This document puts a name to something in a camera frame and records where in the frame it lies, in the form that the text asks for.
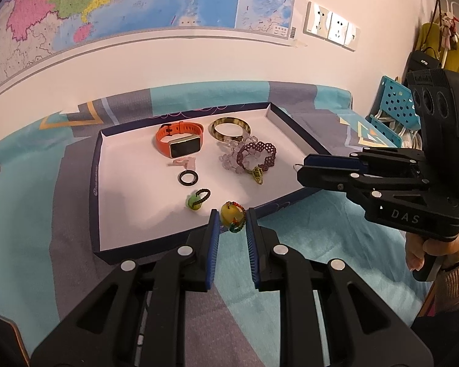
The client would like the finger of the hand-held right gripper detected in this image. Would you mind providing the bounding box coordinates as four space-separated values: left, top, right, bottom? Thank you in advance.
303 148 430 180
296 168 431 206

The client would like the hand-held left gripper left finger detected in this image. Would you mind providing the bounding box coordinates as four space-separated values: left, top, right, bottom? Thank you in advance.
30 209 220 367

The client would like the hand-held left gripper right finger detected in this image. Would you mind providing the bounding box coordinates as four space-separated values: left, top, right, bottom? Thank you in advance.
246 208 434 367

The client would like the yellow charm with coloured beads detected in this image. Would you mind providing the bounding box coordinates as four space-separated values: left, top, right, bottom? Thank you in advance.
220 200 248 234

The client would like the green charm with black beads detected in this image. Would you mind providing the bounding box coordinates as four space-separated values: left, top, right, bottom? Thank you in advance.
186 188 212 211

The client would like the purple bead bracelet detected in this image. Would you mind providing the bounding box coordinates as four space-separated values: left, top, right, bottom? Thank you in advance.
236 141 278 172

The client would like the black ring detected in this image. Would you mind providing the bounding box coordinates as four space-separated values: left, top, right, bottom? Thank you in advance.
178 170 199 187

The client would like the dark blue box lid tray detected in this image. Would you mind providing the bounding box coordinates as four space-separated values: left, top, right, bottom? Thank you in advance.
89 101 331 265

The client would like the clear crystal bead bracelet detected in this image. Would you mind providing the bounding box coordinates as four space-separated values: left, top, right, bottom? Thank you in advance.
218 135 271 175

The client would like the person's right forearm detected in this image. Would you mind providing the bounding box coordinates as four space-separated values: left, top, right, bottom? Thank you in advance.
433 250 459 316

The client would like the person's right hand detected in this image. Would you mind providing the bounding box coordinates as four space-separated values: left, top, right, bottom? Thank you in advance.
405 222 459 272

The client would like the blue perforated basket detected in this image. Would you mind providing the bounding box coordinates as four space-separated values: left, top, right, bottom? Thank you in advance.
368 75 422 146

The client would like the teal and grey bed sheet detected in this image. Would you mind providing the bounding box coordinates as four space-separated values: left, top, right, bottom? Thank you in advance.
0 80 426 367

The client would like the black bag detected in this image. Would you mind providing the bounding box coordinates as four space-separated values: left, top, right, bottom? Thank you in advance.
406 49 443 74

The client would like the orange smartwatch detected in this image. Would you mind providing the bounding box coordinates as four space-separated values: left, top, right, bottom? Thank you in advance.
155 121 205 159

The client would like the tortoiseshell bangle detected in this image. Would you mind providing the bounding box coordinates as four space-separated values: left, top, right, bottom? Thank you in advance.
208 117 252 143

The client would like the small plush toy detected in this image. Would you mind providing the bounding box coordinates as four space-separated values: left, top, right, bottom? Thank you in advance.
440 11 459 51

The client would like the dark cloth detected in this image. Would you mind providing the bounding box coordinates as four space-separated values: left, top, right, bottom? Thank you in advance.
410 313 459 367

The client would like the black wooden board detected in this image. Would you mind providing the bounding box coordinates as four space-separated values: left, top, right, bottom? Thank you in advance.
0 313 24 362

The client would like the white wall socket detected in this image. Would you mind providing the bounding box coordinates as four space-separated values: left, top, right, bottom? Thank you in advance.
344 23 361 51
327 11 351 45
304 2 333 39

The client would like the colourful wall map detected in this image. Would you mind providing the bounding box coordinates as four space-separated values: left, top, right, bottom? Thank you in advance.
0 0 302 100

